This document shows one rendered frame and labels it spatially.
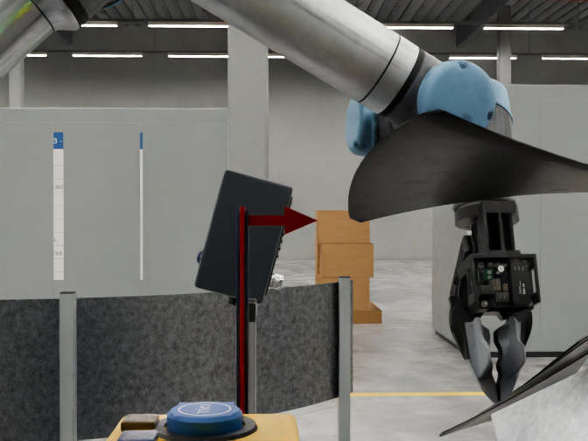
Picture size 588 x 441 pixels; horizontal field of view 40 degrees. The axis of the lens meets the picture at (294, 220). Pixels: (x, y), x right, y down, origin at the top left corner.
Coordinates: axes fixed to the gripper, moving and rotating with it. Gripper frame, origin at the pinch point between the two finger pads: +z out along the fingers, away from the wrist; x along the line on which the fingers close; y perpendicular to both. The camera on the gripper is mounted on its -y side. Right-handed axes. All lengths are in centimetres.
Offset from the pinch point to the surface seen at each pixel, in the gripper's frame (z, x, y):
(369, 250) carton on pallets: -211, 87, -752
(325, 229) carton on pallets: -233, 38, -745
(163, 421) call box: 5, -31, 44
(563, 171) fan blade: -13.8, -2.4, 32.1
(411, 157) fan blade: -15.1, -13.9, 31.7
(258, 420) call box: 5, -25, 43
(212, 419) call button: 5, -28, 47
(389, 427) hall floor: -11, 43, -372
